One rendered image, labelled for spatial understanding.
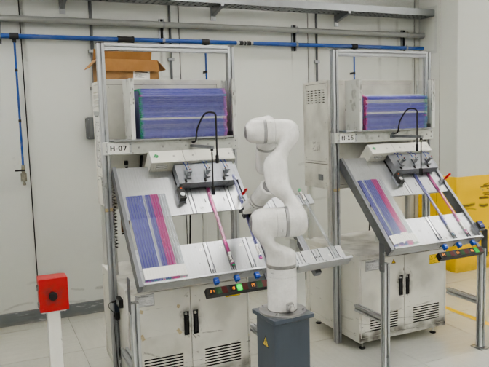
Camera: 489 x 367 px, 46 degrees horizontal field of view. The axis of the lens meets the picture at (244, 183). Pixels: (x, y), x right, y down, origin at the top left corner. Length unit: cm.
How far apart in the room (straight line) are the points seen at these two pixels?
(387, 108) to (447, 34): 204
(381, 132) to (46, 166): 246
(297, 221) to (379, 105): 173
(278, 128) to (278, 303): 70
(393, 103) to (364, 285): 119
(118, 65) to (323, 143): 142
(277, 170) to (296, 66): 301
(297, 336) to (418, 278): 176
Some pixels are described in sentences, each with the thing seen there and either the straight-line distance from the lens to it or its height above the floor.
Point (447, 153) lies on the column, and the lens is 576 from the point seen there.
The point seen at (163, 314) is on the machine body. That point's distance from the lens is 319.
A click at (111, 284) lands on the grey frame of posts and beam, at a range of 328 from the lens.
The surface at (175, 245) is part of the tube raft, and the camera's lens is 292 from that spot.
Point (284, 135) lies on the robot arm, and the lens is 239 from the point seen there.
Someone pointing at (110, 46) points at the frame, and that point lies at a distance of 322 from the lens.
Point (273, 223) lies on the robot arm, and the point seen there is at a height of 107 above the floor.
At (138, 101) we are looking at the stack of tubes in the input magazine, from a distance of 318.
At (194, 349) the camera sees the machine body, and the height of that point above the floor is 23.
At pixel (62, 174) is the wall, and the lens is 461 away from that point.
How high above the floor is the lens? 147
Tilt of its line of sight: 6 degrees down
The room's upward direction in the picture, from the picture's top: 2 degrees counter-clockwise
